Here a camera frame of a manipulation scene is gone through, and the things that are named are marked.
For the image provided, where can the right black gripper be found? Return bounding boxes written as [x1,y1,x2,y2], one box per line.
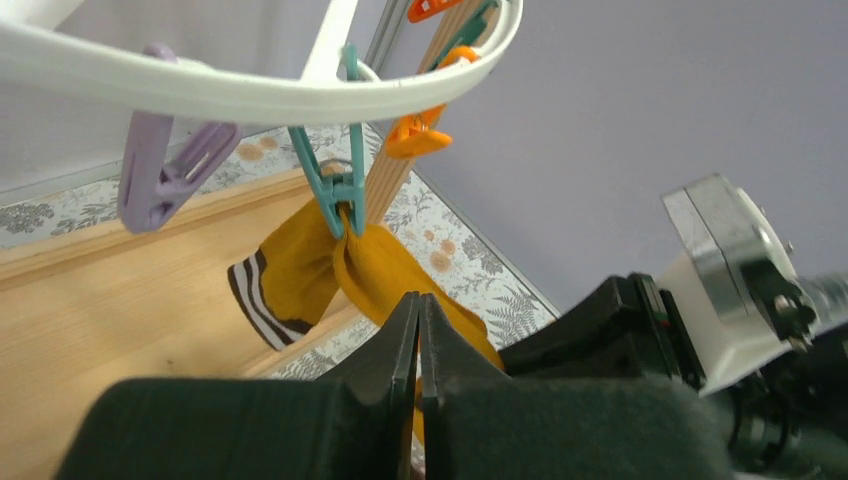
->
[499,273,706,391]

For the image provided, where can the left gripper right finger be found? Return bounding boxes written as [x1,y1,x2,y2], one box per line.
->
[418,295,734,479]

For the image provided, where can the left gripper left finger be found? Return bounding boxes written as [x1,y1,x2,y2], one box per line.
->
[57,292,420,479]

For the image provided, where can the mustard yellow sock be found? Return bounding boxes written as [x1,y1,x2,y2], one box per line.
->
[227,200,504,368]

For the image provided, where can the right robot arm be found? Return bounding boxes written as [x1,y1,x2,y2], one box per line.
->
[500,273,847,479]

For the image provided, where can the white round clip hanger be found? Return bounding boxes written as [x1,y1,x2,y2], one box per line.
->
[1,1,524,125]

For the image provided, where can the floral table mat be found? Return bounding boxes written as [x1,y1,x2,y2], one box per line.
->
[1,128,557,348]

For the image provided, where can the teal plastic clip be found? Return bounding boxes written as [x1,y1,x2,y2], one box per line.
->
[287,43,368,238]

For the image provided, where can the wooden hanging rack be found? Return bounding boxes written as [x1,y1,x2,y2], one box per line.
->
[0,0,505,480]

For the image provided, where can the orange plastic clip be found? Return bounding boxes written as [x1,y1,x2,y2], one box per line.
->
[406,0,464,24]
[384,45,480,160]

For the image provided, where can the lilac plastic clip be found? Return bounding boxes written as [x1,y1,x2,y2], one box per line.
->
[117,42,244,235]

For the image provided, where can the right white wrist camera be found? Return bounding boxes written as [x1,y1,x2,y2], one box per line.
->
[656,174,799,396]

